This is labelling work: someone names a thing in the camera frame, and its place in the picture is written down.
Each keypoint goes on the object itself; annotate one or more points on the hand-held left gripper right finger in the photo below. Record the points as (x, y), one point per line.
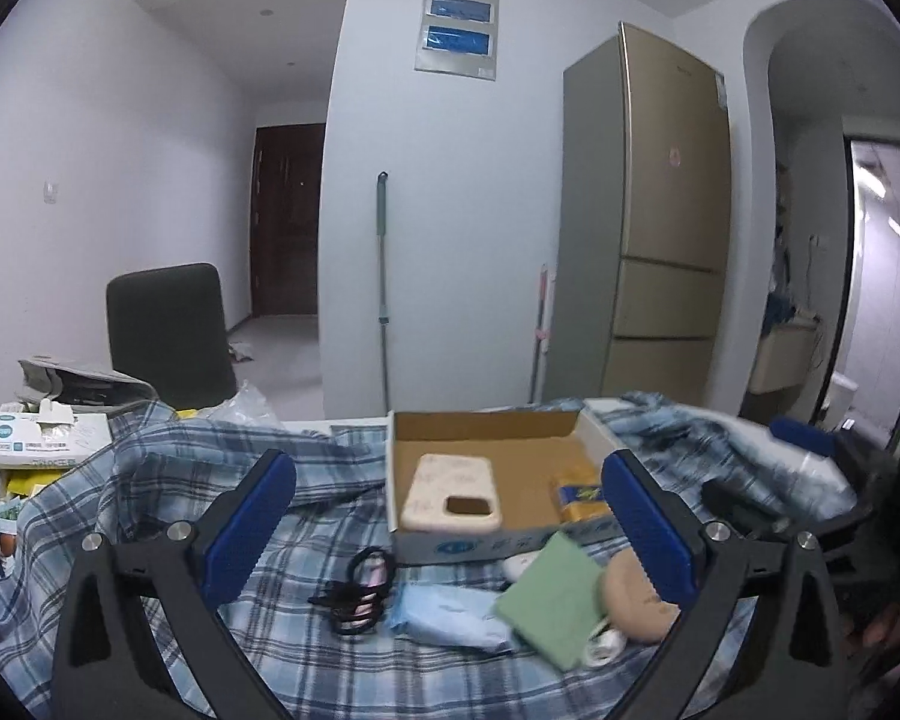
(645, 532)

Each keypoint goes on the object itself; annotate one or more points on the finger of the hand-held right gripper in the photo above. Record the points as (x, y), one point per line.
(799, 435)
(735, 501)

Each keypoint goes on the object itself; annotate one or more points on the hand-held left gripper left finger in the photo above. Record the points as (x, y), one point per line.
(247, 532)

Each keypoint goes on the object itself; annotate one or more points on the round beige powder puff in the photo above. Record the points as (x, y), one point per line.
(630, 607)

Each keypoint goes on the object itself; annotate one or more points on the green cloth pouch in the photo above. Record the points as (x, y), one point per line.
(555, 600)

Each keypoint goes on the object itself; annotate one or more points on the shallow cardboard box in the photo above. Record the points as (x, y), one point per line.
(525, 457)

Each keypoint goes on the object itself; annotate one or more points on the light blue soft packet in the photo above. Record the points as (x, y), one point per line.
(442, 611)

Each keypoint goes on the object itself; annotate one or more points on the person's right hand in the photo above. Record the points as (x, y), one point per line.
(881, 626)

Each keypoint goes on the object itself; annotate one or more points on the white toilet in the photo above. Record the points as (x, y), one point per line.
(841, 394)

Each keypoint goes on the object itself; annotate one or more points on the beige vanity cabinet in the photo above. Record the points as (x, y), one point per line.
(780, 360)

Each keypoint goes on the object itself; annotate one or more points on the blue plaid cloth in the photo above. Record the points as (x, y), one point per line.
(307, 480)

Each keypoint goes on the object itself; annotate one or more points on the clear plastic bag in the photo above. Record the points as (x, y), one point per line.
(244, 405)

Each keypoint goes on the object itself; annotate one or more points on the paper scrap on floor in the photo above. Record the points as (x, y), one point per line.
(240, 352)

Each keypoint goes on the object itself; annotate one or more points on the beige phone case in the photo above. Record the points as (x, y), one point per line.
(442, 487)

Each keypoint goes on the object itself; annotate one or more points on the dark grey chair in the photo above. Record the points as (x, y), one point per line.
(169, 330)

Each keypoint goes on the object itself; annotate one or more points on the yellow paper pack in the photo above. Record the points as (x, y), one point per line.
(34, 481)

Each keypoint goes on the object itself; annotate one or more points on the grey bag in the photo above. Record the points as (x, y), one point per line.
(82, 382)

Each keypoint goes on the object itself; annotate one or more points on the white tissue box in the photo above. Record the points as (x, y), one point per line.
(45, 439)

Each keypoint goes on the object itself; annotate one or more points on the gold refrigerator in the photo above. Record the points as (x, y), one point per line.
(645, 225)

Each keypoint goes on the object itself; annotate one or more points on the dark brown door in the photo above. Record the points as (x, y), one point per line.
(285, 225)

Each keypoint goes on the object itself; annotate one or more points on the white wall switch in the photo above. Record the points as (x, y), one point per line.
(51, 191)

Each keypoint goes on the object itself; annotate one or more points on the grey wall electrical panel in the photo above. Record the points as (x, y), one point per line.
(457, 30)

